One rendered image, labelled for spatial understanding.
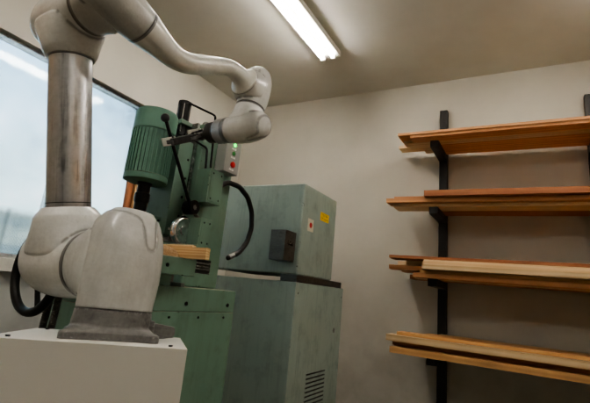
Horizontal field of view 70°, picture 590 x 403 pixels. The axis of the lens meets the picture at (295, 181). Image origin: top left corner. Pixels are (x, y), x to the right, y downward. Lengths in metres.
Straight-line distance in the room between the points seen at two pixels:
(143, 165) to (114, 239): 0.86
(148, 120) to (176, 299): 0.72
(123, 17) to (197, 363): 1.27
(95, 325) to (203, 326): 0.92
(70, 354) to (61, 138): 0.51
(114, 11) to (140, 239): 0.53
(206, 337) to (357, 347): 2.03
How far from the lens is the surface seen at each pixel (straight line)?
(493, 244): 3.48
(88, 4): 1.15
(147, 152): 1.79
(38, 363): 0.88
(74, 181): 1.13
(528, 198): 3.04
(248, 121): 1.38
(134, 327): 0.95
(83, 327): 0.94
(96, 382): 0.87
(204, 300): 1.79
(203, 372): 1.86
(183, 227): 1.79
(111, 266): 0.94
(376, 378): 3.65
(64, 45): 1.20
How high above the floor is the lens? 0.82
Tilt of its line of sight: 15 degrees up
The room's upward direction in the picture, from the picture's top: 6 degrees clockwise
